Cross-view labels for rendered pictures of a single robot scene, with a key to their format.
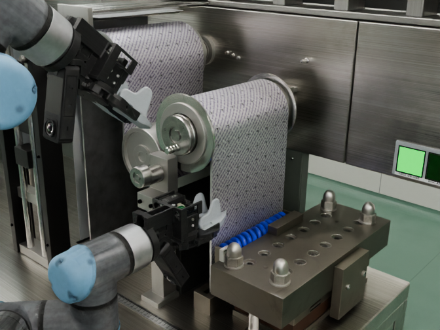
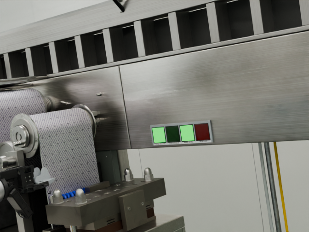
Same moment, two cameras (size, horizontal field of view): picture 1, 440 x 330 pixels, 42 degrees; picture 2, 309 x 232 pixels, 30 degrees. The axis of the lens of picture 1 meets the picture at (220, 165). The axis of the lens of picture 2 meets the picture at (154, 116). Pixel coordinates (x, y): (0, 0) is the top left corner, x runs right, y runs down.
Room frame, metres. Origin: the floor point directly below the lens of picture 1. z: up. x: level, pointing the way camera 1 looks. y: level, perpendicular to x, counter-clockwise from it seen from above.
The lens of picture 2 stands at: (-0.89, -0.37, 1.35)
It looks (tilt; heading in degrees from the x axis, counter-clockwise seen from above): 3 degrees down; 0
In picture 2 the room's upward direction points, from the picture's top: 8 degrees counter-clockwise
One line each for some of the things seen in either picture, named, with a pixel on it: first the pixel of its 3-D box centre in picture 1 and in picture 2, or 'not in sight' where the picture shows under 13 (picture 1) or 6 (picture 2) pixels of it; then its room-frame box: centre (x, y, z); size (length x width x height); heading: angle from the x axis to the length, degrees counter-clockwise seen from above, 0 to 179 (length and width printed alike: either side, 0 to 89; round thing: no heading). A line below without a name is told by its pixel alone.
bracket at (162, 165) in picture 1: (158, 231); (17, 197); (0.99, 0.12, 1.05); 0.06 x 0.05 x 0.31; 139
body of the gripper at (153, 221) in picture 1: (165, 227); (14, 182); (0.87, 0.09, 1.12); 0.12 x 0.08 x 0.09; 139
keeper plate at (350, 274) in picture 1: (350, 283); (134, 209); (0.95, -0.26, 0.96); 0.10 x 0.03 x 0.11; 139
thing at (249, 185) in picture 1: (249, 190); (71, 168); (1.05, -0.06, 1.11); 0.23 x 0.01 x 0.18; 139
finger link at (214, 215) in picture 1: (214, 213); (45, 176); (0.94, 0.01, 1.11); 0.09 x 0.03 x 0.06; 138
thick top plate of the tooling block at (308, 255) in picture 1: (307, 254); (109, 199); (1.00, -0.18, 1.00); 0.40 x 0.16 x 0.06; 139
